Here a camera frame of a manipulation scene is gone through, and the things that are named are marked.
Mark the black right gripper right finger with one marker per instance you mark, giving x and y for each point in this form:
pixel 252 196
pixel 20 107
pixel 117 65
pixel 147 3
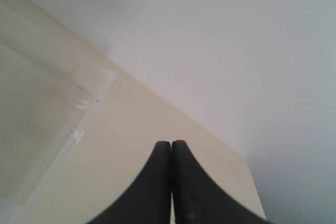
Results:
pixel 197 198

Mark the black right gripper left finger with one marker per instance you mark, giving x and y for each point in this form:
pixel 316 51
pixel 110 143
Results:
pixel 148 198

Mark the clear plastic storage box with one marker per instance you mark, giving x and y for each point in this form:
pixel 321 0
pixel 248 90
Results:
pixel 48 94

